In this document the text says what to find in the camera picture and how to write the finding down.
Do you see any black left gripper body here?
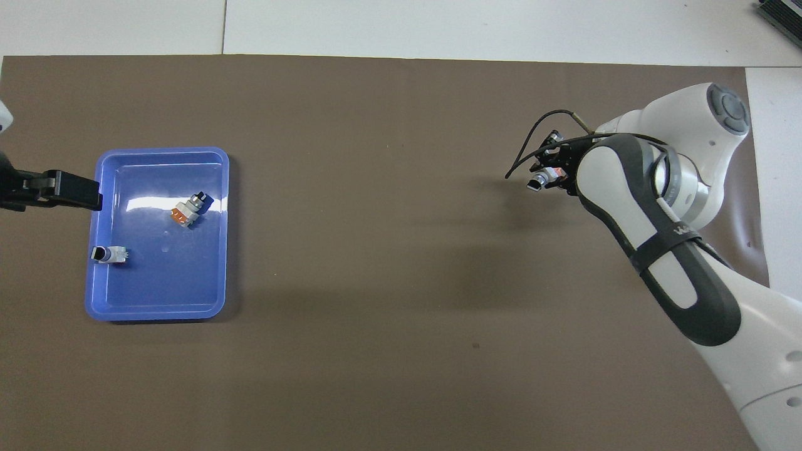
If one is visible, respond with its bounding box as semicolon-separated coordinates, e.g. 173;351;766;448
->
0;152;29;212

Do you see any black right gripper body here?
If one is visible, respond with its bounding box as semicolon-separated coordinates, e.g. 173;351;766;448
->
564;139;590;189

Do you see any selector switch orange green block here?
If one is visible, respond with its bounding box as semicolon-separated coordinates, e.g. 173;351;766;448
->
528;166;563;192

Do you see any blue plastic tray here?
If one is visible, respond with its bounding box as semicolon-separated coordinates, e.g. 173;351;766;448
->
85;147;230;322

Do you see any brown paper table mat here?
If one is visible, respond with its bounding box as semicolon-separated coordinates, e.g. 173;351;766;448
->
0;54;771;451

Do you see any grey finned metal device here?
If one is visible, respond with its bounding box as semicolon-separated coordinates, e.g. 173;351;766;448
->
755;0;802;33

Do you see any small white selector switch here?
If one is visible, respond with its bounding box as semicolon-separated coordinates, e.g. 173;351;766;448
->
91;246;130;266

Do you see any selector switch with orange block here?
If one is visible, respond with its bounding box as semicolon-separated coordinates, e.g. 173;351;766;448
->
170;192;215;229

